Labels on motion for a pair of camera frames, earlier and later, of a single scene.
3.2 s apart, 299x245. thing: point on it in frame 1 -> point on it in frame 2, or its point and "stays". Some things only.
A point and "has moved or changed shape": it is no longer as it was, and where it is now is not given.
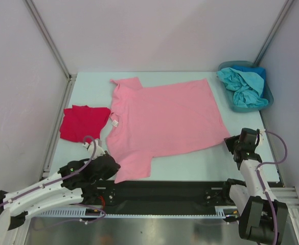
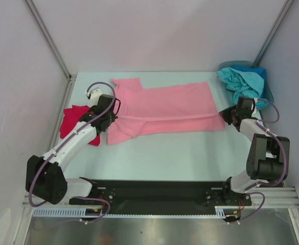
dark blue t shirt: x=260 y=71 stays
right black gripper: x=231 y=143 -> x=229 y=115
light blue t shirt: x=248 y=89 stays
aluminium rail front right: x=289 y=196 stays
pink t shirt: x=151 y=121 has moved or changed shape
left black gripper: x=112 y=172 -> x=113 y=117
